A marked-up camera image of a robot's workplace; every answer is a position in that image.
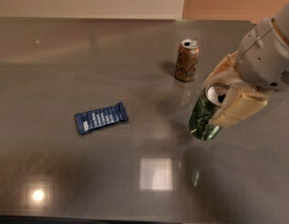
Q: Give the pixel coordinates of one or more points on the blue snack bar wrapper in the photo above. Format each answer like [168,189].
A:
[100,118]

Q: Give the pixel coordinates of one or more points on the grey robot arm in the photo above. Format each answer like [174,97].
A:
[259,67]

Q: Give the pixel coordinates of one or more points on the grey robot gripper body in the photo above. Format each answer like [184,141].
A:
[263,62]

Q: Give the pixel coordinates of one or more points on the green soda can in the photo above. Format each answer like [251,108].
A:
[205,115]

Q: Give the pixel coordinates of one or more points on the orange soda can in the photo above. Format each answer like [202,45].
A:
[187,59]

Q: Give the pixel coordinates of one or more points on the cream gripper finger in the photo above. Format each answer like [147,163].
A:
[225,73]
[235,103]

